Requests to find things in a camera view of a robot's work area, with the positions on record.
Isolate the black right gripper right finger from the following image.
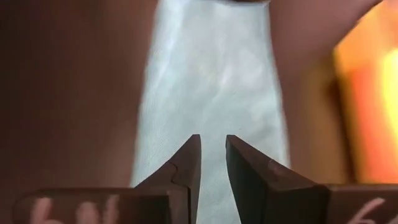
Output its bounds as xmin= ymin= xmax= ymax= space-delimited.
xmin=226 ymin=134 xmax=330 ymax=224

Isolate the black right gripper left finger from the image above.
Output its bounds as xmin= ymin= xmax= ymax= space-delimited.
xmin=134 ymin=134 xmax=202 ymax=224

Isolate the teal microfiber towel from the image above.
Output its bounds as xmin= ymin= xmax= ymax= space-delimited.
xmin=130 ymin=0 xmax=290 ymax=224

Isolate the orange microfiber towel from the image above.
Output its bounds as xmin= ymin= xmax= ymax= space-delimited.
xmin=334 ymin=0 xmax=398 ymax=184

